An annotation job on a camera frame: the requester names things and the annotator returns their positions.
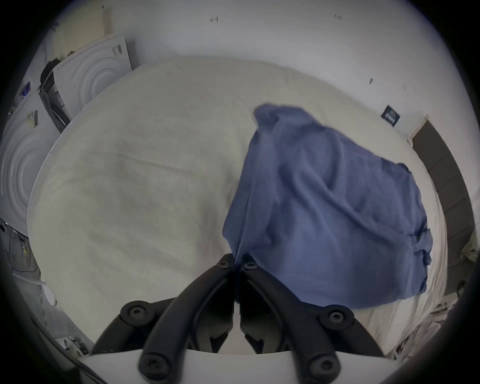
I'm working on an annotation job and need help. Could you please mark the white washing machine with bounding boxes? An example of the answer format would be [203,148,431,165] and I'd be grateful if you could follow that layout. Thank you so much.
[38,33,134,134]
[0,88,62,237]

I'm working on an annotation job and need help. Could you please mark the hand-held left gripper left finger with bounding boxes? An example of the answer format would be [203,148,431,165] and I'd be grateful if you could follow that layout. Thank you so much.
[91,253,238,384]

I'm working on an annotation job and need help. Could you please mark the small dark card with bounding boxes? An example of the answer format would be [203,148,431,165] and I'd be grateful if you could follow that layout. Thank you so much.
[381,106,400,127]

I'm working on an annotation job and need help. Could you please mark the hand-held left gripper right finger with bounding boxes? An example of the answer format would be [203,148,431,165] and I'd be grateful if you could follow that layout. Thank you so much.
[237,256,385,384]

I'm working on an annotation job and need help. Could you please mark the blue shirt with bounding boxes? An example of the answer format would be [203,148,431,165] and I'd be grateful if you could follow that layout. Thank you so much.
[222,104,433,310]

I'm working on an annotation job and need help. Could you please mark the dark padded headboard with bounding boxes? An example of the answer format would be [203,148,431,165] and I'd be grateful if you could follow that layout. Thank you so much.
[412,121,480,301]

